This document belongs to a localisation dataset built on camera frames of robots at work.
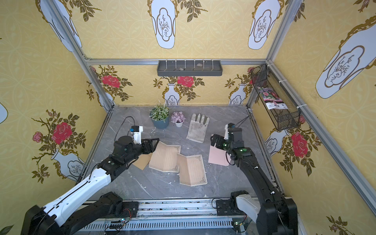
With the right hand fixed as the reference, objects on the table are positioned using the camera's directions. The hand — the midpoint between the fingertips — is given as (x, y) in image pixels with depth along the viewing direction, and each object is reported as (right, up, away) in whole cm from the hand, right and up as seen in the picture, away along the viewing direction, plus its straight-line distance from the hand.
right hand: (218, 139), depth 84 cm
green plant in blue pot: (-36, +14, +11) cm, 40 cm away
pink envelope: (+2, -12, +8) cm, 14 cm away
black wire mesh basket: (+39, +17, +4) cm, 43 cm away
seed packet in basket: (+27, +22, -7) cm, 36 cm away
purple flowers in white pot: (-25, +12, +16) cm, 32 cm away
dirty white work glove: (-11, +5, +22) cm, 25 cm away
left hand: (-34, +1, -6) cm, 35 cm away
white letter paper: (-15, -19, +4) cm, 25 cm away
